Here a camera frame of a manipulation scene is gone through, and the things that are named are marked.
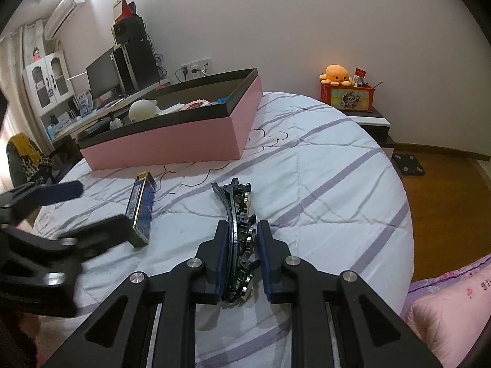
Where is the computer monitor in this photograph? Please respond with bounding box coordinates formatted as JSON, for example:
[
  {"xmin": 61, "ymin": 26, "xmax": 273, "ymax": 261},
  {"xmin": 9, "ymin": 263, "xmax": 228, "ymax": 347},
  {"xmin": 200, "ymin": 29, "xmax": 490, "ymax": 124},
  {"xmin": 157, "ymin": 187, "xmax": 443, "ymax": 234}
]
[{"xmin": 86, "ymin": 49, "xmax": 122, "ymax": 101}]

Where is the white air conditioner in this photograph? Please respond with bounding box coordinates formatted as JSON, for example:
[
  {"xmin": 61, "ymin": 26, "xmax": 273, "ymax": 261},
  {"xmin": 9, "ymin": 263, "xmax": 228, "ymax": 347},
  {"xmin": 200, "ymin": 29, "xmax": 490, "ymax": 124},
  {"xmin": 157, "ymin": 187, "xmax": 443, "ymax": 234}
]
[{"xmin": 43, "ymin": 0, "xmax": 87, "ymax": 40}]

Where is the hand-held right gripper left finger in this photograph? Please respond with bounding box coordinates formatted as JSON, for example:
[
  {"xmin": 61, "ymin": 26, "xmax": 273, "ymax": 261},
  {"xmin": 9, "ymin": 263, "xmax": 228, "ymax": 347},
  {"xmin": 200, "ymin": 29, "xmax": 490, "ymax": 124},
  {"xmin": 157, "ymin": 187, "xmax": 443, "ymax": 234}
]
[{"xmin": 40, "ymin": 220, "xmax": 237, "ymax": 368}]

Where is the white desk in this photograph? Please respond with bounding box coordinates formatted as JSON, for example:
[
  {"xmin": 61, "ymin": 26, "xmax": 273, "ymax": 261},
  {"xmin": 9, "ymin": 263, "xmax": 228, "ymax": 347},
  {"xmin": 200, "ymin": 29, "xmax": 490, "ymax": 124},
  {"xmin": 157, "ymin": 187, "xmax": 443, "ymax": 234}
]
[{"xmin": 45, "ymin": 80, "xmax": 172, "ymax": 151}]

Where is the pink box with black rim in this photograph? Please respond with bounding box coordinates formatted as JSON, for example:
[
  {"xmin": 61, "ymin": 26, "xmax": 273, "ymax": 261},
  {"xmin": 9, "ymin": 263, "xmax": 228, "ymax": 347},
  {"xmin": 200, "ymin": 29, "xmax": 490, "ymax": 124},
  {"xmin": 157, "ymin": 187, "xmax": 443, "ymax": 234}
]
[{"xmin": 75, "ymin": 67, "xmax": 264, "ymax": 171}]

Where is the pink pillow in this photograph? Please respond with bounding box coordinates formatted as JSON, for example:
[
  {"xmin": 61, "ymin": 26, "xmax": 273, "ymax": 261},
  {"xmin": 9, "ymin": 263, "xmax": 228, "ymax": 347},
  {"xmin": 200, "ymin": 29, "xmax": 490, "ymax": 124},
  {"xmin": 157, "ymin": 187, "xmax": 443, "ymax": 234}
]
[{"xmin": 402, "ymin": 254, "xmax": 491, "ymax": 368}]

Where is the light curtain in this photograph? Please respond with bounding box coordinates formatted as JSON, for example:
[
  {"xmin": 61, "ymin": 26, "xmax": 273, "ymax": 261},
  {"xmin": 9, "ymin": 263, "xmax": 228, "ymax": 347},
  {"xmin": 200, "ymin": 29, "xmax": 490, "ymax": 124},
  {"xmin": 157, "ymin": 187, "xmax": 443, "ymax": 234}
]
[{"xmin": 0, "ymin": 22, "xmax": 47, "ymax": 194}]

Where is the white glass door cabinet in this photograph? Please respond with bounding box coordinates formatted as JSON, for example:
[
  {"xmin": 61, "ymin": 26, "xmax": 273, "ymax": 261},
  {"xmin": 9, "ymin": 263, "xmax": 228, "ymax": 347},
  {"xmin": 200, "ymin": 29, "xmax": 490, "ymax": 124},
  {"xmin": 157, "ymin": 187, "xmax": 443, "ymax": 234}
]
[{"xmin": 22, "ymin": 50, "xmax": 76, "ymax": 118}]

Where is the black hair clip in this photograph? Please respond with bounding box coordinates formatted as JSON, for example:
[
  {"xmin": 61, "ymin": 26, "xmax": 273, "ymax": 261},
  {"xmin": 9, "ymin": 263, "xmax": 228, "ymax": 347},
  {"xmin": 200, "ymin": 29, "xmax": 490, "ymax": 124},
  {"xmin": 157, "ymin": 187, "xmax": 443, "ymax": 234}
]
[{"xmin": 212, "ymin": 177, "xmax": 258, "ymax": 308}]

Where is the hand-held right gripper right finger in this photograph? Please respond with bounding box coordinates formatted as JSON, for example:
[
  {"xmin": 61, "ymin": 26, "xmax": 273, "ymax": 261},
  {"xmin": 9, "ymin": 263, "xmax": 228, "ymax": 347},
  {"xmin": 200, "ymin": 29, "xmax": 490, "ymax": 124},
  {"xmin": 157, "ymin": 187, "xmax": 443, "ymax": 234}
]
[{"xmin": 256, "ymin": 220, "xmax": 442, "ymax": 368}]

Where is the orange plush octopus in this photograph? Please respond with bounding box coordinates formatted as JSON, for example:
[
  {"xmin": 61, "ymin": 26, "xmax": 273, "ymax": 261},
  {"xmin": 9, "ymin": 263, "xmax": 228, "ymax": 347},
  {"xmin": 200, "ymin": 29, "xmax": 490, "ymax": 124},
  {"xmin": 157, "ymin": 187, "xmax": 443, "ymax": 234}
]
[{"xmin": 320, "ymin": 64, "xmax": 354, "ymax": 86}]

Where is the wall socket strip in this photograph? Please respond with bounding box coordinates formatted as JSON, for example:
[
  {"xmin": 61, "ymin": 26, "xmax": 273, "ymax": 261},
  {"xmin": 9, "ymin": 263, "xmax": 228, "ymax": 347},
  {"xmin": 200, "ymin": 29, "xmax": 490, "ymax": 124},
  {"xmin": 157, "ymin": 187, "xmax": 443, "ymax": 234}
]
[{"xmin": 180, "ymin": 58, "xmax": 212, "ymax": 74}]

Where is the white round security camera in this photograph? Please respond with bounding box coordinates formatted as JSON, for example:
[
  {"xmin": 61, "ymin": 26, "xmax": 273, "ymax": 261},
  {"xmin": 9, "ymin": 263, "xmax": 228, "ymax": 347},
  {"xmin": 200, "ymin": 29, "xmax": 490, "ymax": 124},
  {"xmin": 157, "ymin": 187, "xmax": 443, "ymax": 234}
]
[{"xmin": 128, "ymin": 99, "xmax": 160, "ymax": 124}]

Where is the black floor scale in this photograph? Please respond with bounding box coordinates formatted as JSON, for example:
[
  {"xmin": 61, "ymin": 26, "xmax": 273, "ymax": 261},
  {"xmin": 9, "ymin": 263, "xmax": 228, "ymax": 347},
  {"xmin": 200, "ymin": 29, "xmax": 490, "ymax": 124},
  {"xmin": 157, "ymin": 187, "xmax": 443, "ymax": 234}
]
[{"xmin": 393, "ymin": 152, "xmax": 425, "ymax": 177}]

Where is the black flat object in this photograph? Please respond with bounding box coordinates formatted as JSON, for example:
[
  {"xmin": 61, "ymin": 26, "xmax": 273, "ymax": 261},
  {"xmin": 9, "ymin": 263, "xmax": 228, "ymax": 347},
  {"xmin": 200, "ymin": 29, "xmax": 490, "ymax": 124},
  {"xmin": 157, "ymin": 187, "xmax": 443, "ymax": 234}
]
[{"xmin": 80, "ymin": 121, "xmax": 113, "ymax": 139}]

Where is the red and white carton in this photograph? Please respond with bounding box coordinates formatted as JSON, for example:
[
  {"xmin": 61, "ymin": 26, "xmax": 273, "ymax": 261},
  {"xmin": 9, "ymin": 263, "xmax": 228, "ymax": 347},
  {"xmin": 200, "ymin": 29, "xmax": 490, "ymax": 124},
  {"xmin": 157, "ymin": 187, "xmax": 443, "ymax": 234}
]
[{"xmin": 112, "ymin": 0, "xmax": 137, "ymax": 22}]

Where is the white and black nightstand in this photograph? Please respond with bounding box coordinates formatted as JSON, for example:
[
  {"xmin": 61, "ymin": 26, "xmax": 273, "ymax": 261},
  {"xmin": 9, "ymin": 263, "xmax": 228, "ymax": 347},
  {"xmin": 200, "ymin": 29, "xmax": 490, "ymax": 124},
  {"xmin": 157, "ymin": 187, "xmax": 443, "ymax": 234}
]
[{"xmin": 341, "ymin": 106, "xmax": 396, "ymax": 159}]

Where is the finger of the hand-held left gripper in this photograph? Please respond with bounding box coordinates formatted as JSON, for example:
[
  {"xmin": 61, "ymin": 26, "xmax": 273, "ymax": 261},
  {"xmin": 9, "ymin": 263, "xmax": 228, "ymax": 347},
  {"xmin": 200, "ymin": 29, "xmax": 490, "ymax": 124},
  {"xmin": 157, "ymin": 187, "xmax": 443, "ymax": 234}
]
[
  {"xmin": 0, "ymin": 214, "xmax": 143, "ymax": 289},
  {"xmin": 0, "ymin": 180, "xmax": 84, "ymax": 234}
]

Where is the red printed box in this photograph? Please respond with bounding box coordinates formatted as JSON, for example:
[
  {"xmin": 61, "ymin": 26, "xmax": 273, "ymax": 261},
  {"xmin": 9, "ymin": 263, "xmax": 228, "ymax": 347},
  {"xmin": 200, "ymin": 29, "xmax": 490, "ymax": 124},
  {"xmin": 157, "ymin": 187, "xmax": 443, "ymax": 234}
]
[{"xmin": 320, "ymin": 83, "xmax": 376, "ymax": 113}]

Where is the blue card box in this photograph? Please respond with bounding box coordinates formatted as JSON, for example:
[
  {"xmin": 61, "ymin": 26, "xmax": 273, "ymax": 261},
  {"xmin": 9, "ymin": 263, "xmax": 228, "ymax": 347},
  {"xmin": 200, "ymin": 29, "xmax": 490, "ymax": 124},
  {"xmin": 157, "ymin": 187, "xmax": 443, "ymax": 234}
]
[{"xmin": 125, "ymin": 171, "xmax": 157, "ymax": 247}]

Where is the black computer tower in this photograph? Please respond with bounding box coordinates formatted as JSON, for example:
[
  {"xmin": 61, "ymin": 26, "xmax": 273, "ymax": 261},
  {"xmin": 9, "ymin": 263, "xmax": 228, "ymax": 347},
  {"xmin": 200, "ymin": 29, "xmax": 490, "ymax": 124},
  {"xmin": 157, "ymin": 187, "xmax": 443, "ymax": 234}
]
[{"xmin": 111, "ymin": 40, "xmax": 160, "ymax": 93}]

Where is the chair with leopard cloth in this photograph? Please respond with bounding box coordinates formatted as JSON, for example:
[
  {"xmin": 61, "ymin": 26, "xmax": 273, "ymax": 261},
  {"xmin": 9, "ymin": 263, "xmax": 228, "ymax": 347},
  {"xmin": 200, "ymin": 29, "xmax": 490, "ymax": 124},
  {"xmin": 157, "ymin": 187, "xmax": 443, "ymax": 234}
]
[{"xmin": 5, "ymin": 132, "xmax": 63, "ymax": 193}]

